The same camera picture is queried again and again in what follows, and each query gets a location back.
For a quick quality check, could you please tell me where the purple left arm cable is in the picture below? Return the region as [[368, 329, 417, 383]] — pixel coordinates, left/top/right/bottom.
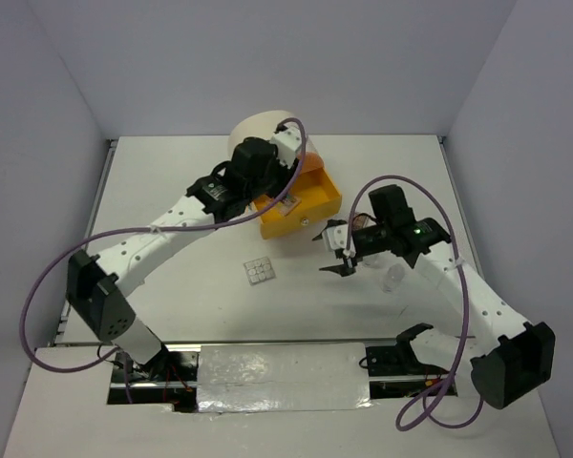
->
[[18, 117, 307, 405]]

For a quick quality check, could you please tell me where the brown eyeshadow palette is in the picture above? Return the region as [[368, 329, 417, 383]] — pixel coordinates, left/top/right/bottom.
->
[[352, 213, 371, 231]]

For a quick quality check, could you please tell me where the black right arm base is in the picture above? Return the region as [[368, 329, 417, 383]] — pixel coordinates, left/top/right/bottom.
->
[[358, 323, 448, 382]]

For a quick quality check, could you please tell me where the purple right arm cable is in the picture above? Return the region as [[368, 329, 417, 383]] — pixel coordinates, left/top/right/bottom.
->
[[346, 175, 486, 432]]

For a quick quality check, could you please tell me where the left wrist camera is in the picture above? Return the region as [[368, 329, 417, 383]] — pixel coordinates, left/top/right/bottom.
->
[[269, 125, 302, 168]]

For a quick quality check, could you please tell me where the clear grey eyeshadow palette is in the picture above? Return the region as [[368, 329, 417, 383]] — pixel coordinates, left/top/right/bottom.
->
[[244, 257, 276, 286]]

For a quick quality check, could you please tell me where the orange top drawer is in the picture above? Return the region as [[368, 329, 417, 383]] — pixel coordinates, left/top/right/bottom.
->
[[297, 152, 324, 174]]

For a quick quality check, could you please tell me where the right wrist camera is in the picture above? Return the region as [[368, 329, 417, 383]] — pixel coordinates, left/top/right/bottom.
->
[[321, 224, 356, 259]]

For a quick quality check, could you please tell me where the yellow drawer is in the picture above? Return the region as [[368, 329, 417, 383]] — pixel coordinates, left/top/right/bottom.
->
[[260, 168, 342, 239]]

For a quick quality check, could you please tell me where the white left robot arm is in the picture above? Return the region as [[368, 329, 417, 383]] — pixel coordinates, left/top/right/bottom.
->
[[66, 135, 303, 381]]

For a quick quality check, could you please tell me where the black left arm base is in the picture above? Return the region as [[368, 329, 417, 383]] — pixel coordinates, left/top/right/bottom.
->
[[106, 350, 200, 413]]

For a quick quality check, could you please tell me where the cream round drawer organizer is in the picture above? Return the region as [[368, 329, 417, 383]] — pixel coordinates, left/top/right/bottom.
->
[[227, 110, 299, 157]]

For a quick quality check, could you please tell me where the silver foil tape panel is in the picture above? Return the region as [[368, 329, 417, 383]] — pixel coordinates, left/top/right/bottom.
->
[[197, 343, 371, 413]]

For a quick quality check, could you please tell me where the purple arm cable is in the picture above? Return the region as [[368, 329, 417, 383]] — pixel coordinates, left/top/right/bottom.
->
[[18, 117, 307, 405], [346, 175, 486, 432]]

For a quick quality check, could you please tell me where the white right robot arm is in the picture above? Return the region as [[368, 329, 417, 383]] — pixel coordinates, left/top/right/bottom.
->
[[317, 184, 556, 409]]

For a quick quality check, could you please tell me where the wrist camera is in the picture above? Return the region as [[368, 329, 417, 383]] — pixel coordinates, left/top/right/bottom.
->
[[321, 224, 356, 259], [269, 125, 302, 168]]

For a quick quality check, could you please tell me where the colourful glitter eyeshadow palette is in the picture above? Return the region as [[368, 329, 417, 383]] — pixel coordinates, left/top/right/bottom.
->
[[277, 195, 301, 216]]

